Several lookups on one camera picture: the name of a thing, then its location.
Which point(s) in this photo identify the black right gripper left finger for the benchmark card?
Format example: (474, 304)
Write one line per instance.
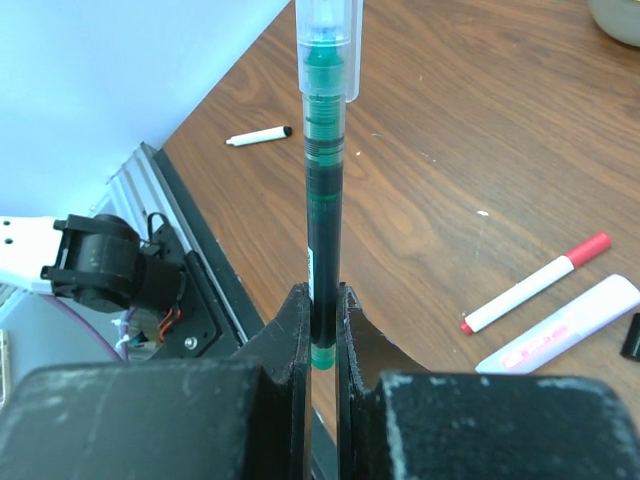
(120, 420)

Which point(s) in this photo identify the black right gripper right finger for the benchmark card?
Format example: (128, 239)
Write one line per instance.
(398, 420)

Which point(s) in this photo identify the black pen cap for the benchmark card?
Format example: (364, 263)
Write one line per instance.
(630, 349)

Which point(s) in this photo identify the pink highlighter pen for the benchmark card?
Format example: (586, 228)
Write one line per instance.
(586, 314)

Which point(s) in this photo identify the white red marker pen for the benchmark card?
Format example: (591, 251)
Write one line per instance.
(535, 283)

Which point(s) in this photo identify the white black marker pen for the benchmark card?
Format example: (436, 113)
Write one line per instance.
(260, 136)

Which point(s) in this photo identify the green pen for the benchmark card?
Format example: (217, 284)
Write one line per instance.
(324, 131)

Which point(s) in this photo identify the clear pen cap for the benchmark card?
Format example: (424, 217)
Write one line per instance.
(328, 37)

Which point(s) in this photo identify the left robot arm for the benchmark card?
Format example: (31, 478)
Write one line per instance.
(99, 262)

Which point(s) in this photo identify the beige ceramic bowl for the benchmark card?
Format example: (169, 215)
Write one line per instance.
(618, 18)

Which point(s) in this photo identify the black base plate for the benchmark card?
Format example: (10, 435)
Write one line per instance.
(262, 412)

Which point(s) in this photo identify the aluminium frame rail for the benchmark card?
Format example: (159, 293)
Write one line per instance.
(147, 192)

